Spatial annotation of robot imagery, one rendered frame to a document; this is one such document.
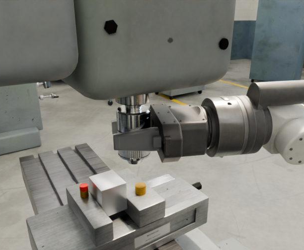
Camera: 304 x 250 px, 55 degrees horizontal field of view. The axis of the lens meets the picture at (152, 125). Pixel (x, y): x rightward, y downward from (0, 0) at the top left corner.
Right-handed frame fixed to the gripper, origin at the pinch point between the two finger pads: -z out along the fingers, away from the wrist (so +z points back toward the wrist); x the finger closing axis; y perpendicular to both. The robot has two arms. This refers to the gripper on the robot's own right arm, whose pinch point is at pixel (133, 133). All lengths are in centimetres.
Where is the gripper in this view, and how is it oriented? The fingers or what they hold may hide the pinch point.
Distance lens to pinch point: 41.1
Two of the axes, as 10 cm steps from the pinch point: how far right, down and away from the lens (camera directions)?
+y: 0.1, 9.3, 3.6
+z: 9.9, -0.7, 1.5
